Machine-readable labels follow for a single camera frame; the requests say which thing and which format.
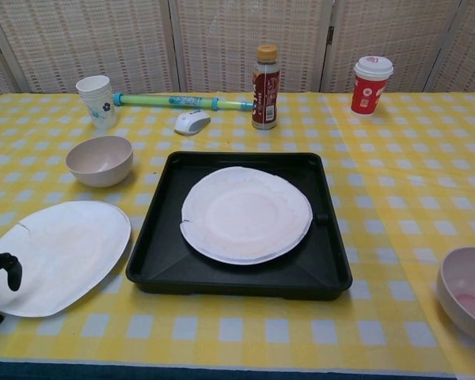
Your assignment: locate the yellow white checked tablecloth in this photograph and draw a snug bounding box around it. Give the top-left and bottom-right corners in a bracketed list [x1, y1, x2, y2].
[0, 91, 475, 367]

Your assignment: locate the green blue water squirter tube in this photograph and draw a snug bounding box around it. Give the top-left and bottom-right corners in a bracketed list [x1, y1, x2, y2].
[111, 92, 255, 112]

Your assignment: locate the plain beige bowl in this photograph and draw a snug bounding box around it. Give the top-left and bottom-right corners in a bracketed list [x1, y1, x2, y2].
[65, 135, 135, 188]

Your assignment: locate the white flower print paper cup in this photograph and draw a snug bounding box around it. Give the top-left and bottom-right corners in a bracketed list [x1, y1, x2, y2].
[75, 74, 118, 129]

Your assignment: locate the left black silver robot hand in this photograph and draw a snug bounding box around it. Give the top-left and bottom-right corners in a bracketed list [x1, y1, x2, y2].
[0, 253, 24, 333]

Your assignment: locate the red white lidded coffee cup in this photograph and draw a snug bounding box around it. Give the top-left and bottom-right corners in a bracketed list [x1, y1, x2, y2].
[350, 55, 395, 116]

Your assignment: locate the woven folding screen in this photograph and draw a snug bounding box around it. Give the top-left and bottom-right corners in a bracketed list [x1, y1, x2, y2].
[0, 0, 475, 105]

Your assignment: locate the brown drink bottle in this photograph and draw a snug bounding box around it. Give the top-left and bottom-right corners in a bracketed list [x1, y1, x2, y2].
[251, 44, 281, 131]

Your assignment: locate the white computer mouse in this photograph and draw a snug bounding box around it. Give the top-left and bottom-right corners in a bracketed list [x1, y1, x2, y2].
[173, 110, 212, 136]

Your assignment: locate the beige bowl with pink bottom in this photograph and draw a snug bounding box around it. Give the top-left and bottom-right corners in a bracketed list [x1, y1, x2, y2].
[436, 246, 475, 345]

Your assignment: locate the black square plastic tray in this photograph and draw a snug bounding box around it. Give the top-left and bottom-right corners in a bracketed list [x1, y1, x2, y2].
[125, 150, 354, 302]

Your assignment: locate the white paper plate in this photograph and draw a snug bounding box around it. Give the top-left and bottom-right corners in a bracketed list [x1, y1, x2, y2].
[180, 165, 314, 266]
[0, 200, 132, 318]

